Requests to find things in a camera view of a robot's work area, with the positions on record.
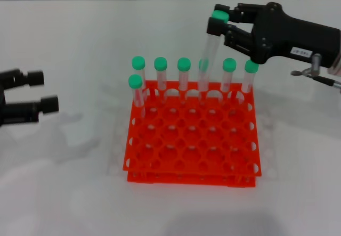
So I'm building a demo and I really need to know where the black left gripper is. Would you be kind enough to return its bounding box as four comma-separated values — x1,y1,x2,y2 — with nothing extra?
0,69,60,127

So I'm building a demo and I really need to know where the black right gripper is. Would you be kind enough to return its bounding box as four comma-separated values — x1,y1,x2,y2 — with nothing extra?
207,2,341,68

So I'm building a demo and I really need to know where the clear test tube green cap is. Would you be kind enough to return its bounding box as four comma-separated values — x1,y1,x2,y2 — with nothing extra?
220,58,237,93
177,58,192,92
132,56,148,93
128,74,147,109
241,60,259,93
153,57,168,92
197,10,230,92
198,58,213,92

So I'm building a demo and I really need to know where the orange test tube rack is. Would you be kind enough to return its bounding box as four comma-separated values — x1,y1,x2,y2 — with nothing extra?
122,80,263,188

